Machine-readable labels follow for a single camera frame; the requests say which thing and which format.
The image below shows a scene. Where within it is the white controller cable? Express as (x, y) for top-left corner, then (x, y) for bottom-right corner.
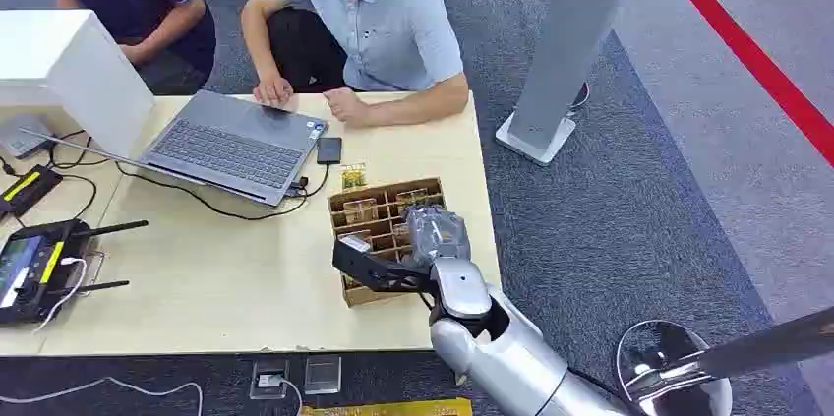
(31, 256), (89, 335)

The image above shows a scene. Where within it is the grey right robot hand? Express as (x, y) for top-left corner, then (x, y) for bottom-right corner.
(402, 204), (472, 269)

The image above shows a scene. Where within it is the wooden compartment card box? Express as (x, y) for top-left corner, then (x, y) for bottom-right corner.
(328, 176), (458, 309)

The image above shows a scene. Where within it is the grey kiosk pillar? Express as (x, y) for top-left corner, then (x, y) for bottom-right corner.
(494, 0), (644, 167)

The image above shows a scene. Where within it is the black remote controller with antennas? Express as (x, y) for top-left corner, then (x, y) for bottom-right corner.
(0, 217), (150, 327)

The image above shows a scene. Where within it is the black laptop cable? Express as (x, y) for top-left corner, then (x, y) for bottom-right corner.
(115, 161), (331, 223)

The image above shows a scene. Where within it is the person in pale shirt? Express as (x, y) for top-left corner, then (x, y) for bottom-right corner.
(240, 0), (470, 130)

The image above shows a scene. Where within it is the black device with yellow label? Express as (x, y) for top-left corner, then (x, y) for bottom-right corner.
(0, 164), (65, 219)

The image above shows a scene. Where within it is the card with yellow print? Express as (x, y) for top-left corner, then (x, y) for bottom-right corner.
(340, 163), (368, 192)

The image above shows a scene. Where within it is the grey laptop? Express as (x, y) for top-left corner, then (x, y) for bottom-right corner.
(18, 89), (329, 208)

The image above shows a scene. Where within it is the closed floor socket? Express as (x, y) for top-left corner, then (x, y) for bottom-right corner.
(303, 353), (343, 396)

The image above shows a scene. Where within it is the black smartphone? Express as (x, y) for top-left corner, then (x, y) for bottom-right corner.
(316, 136), (344, 167)

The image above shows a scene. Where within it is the yellow sheet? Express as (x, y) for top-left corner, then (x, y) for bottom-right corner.
(298, 396), (474, 416)

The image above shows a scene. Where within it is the white box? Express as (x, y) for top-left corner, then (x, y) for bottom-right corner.
(0, 8), (156, 159)

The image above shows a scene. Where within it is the card in clear sleeve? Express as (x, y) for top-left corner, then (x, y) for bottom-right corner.
(395, 188), (430, 209)
(342, 198), (380, 226)

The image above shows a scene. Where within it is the grey flat device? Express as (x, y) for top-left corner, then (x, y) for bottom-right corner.
(0, 113), (57, 161)

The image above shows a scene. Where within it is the white floor cable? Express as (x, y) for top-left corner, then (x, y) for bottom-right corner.
(0, 376), (206, 416)

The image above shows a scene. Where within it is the chrome stanchion base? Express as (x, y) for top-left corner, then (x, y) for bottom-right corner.
(615, 319), (735, 416)

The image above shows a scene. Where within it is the red barrier belt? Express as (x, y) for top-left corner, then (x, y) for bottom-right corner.
(643, 0), (834, 169)

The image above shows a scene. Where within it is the black desk cable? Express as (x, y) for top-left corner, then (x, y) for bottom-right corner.
(49, 129), (109, 220)

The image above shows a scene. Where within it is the floor socket with plug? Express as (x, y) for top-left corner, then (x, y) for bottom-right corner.
(248, 358), (291, 402)

